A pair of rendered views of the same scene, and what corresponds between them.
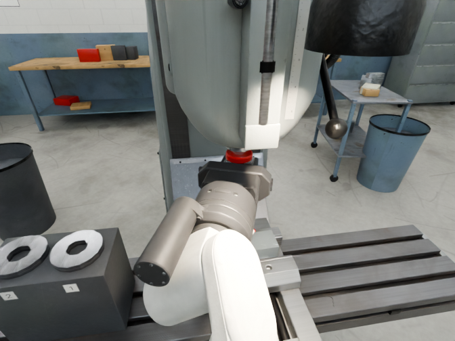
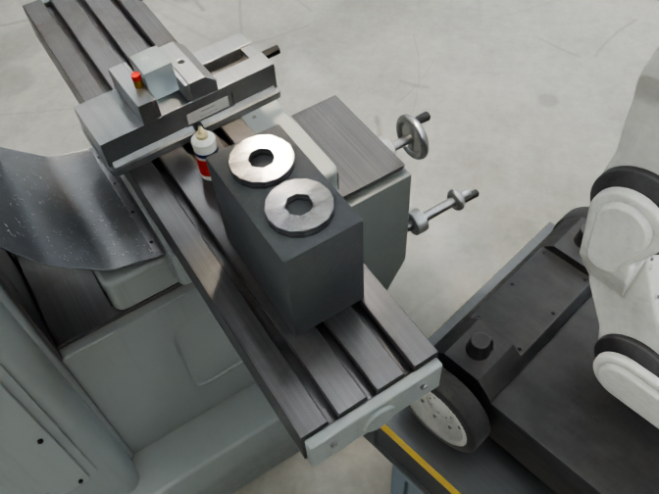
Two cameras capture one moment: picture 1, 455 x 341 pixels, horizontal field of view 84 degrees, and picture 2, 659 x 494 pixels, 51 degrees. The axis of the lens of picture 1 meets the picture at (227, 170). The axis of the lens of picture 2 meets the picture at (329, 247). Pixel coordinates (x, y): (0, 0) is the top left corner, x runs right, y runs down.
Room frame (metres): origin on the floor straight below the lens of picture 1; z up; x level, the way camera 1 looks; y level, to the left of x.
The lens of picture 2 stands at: (0.48, 0.93, 1.77)
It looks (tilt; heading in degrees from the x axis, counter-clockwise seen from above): 53 degrees down; 250
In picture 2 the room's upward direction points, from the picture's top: 5 degrees counter-clockwise
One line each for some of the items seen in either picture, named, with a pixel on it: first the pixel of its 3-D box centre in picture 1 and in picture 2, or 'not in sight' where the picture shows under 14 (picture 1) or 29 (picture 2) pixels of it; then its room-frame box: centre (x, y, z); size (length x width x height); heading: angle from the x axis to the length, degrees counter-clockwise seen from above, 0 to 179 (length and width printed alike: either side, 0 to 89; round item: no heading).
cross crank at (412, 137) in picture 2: not in sight; (400, 143); (-0.10, -0.09, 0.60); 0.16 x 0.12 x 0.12; 9
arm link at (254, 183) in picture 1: (228, 199); not in sight; (0.30, 0.00, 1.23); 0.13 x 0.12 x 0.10; 78
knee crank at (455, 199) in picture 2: not in sight; (442, 207); (-0.15, 0.04, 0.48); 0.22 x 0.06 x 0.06; 9
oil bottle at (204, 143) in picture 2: not in sight; (206, 150); (0.37, 0.08, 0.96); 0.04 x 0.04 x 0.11
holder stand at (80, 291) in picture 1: (66, 283); (286, 226); (0.32, 0.33, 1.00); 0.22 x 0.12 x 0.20; 98
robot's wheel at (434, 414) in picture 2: not in sight; (442, 406); (0.11, 0.49, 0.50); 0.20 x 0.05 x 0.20; 110
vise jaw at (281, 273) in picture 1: (268, 275); (185, 70); (0.34, -0.09, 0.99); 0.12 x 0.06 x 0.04; 100
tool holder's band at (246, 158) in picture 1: (239, 154); not in sight; (0.39, -0.02, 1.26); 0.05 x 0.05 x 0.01
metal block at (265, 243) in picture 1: (261, 248); (154, 73); (0.40, -0.08, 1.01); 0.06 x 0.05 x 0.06; 100
